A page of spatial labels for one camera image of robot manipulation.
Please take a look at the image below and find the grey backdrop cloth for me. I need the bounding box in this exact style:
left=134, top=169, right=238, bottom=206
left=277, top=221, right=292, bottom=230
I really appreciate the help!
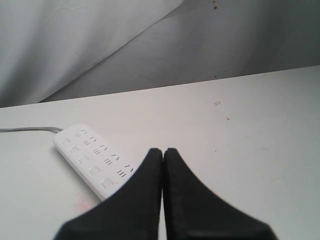
left=0, top=0, right=320, bottom=107

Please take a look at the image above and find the white five-outlet power strip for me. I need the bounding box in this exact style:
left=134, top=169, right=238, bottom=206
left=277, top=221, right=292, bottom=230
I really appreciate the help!
left=53, top=124, right=139, bottom=201

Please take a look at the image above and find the grey power cord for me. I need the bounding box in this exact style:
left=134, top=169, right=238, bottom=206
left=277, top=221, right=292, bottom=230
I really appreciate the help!
left=0, top=126, right=65, bottom=134

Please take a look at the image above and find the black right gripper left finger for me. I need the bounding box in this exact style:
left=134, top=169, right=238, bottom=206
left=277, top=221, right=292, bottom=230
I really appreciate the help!
left=56, top=148, right=163, bottom=240

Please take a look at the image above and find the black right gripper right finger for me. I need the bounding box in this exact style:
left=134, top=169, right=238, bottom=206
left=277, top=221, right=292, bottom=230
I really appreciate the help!
left=162, top=148, right=275, bottom=240

